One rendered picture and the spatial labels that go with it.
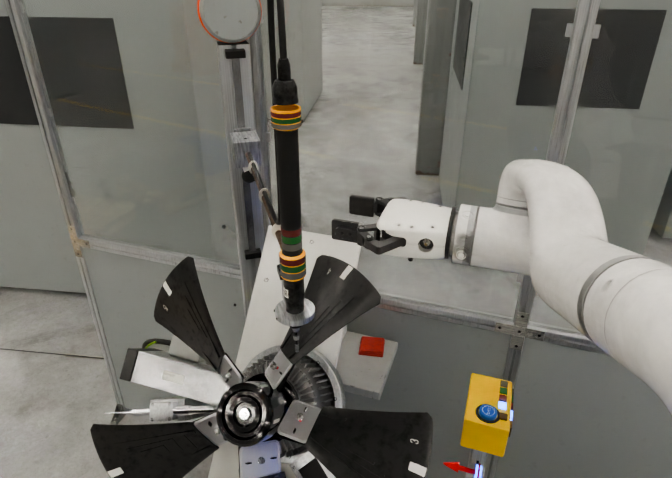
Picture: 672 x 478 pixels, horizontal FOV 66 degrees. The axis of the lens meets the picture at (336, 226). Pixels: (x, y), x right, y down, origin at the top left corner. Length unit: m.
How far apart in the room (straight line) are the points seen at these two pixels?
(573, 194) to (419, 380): 1.37
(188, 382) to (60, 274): 2.51
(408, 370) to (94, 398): 1.73
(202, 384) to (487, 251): 0.81
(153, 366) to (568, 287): 1.05
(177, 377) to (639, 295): 1.08
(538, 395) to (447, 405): 0.31
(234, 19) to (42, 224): 2.44
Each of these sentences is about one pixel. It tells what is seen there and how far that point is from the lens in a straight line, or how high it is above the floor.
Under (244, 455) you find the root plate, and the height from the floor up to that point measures 1.14.
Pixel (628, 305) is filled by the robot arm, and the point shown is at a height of 1.78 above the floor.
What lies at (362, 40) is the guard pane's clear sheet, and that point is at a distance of 1.45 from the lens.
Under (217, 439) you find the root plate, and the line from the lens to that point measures 1.20.
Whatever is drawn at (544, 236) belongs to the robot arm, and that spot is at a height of 1.74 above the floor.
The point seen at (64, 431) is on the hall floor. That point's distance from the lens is 2.93.
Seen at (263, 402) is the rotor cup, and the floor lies 1.24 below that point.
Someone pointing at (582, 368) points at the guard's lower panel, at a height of 0.89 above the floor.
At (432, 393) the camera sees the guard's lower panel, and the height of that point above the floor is 0.63.
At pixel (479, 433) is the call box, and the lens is 1.31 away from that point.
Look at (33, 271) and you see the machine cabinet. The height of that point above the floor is 0.20.
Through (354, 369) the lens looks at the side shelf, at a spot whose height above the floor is 0.86.
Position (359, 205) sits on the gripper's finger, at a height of 1.66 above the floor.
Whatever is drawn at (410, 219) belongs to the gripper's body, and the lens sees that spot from 0.73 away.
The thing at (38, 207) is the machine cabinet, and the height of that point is 0.66.
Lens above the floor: 2.01
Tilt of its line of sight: 28 degrees down
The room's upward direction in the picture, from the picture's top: straight up
